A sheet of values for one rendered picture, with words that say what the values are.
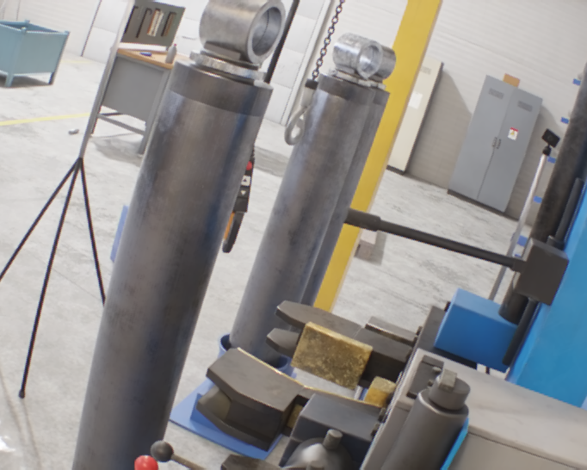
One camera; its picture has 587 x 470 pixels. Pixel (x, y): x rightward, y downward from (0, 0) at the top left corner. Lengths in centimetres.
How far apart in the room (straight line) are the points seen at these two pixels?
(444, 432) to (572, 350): 55
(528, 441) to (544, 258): 45
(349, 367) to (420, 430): 78
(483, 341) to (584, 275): 33
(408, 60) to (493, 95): 759
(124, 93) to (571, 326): 644
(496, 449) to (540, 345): 43
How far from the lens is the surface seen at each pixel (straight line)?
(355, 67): 281
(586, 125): 163
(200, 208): 156
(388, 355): 176
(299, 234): 287
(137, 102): 748
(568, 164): 163
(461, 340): 167
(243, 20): 153
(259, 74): 157
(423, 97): 1160
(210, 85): 151
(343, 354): 175
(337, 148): 282
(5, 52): 926
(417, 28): 406
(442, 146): 1218
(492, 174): 1164
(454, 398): 98
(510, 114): 1159
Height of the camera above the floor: 161
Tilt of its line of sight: 13 degrees down
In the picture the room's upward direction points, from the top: 20 degrees clockwise
